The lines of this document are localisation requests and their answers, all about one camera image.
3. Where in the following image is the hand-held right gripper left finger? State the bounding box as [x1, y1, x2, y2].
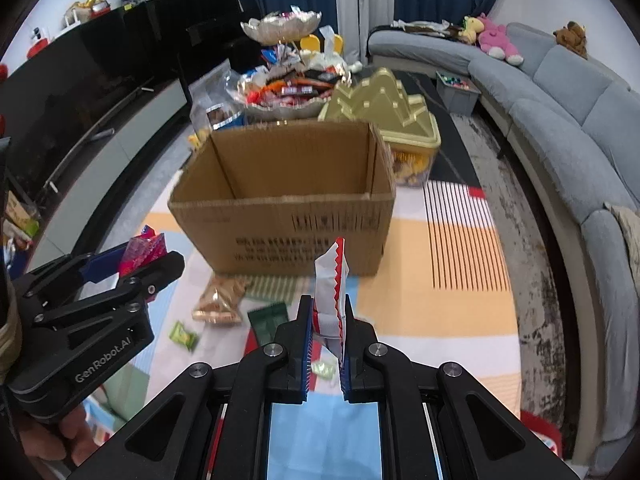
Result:
[67, 295, 316, 480]

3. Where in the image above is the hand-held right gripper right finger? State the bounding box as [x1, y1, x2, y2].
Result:
[339, 295, 578, 480]

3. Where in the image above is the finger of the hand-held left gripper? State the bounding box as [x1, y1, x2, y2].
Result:
[32, 251, 186, 332]
[14, 242, 129, 302]

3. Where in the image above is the pale green candy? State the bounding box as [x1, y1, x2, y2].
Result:
[310, 355, 341, 386]

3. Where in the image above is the pink snack packet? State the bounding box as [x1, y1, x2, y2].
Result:
[140, 226, 167, 263]
[120, 236, 152, 276]

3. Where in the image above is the dark green snack packet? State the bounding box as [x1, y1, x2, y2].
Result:
[247, 302, 291, 346]

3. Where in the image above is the gold snack packet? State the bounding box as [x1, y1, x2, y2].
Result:
[192, 276, 251, 327]

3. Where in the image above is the small green candy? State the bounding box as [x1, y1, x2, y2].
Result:
[169, 321, 200, 350]

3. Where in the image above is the red and white snack packet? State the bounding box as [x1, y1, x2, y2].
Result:
[314, 236, 349, 366]

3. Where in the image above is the brown cardboard box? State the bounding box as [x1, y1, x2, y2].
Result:
[167, 120, 397, 277]

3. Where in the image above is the pile of assorted snacks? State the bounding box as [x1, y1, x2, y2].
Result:
[230, 46, 352, 112]

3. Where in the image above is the person's left hand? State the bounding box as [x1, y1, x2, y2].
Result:
[20, 404, 99, 467]

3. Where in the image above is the green and yellow box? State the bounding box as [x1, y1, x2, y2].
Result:
[4, 195, 42, 242]

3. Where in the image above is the grey television cabinet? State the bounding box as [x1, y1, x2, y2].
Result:
[25, 77, 194, 272]

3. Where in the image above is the colourful patchwork tablecloth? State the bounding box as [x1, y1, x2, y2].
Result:
[80, 180, 532, 480]

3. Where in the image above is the clear jar of brown balls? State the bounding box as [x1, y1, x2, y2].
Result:
[202, 102, 247, 134]

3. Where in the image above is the black tv cabinet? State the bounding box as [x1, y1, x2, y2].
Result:
[0, 2, 187, 207]

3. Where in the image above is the red round container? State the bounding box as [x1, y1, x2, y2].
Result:
[520, 410, 565, 459]

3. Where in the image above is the grey patterned rug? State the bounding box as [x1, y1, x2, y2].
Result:
[449, 112, 577, 461]

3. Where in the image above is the red round ornament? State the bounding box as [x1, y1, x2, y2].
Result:
[27, 36, 54, 59]

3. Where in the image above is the black upright piano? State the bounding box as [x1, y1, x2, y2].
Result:
[145, 0, 252, 92]

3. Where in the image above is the gold mountain-lid cookie tin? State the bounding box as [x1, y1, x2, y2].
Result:
[317, 66, 442, 189]

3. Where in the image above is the tiered glass snack tray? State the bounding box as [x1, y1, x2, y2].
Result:
[227, 7, 352, 122]

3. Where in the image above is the white plastic bag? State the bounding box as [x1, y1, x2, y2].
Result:
[320, 25, 342, 54]

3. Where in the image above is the grey storage bin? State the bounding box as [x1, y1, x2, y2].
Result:
[435, 71, 482, 115]

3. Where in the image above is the beige quilted jacket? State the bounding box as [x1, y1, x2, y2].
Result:
[604, 202, 640, 263]

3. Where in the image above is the white sheer curtain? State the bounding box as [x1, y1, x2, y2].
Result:
[332, 0, 399, 64]

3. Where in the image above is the grey sectional sofa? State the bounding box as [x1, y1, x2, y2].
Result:
[367, 22, 640, 478]

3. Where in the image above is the dark cloth pile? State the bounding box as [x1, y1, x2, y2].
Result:
[390, 19, 464, 39]

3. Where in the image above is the yellow plush toy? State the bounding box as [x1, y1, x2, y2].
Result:
[459, 16, 484, 44]

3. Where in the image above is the pink plush toy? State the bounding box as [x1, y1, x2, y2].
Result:
[475, 12, 525, 66]

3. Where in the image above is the brown plush toy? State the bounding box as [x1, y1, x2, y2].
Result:
[552, 21, 590, 59]

